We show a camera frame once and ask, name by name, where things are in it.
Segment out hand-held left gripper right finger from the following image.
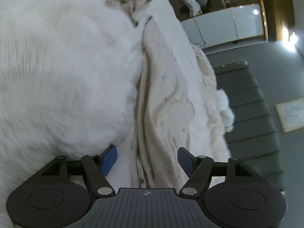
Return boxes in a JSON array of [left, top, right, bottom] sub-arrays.
[[178, 147, 261, 197]]

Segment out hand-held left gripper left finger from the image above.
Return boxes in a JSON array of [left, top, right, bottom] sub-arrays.
[[34, 144, 118, 197]]

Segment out beige printed pajama top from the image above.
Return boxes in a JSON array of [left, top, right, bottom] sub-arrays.
[[130, 21, 230, 188]]

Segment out white clothes stack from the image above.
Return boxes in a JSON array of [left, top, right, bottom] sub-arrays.
[[182, 0, 202, 17]]

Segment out white plush toy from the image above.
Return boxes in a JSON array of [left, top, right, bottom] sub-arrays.
[[215, 89, 235, 132]]

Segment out grey padded headboard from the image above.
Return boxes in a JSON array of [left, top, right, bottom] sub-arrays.
[[212, 60, 285, 193]]

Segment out cream plush blanket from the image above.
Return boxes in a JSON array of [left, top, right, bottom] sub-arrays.
[[191, 43, 236, 152]]

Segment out white fluffy blanket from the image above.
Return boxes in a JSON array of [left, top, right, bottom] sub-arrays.
[[0, 0, 197, 221]]

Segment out framed picture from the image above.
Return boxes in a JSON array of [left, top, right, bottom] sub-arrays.
[[275, 98, 304, 133]]

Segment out white wardrobe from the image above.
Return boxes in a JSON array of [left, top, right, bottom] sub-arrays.
[[166, 0, 268, 49]]

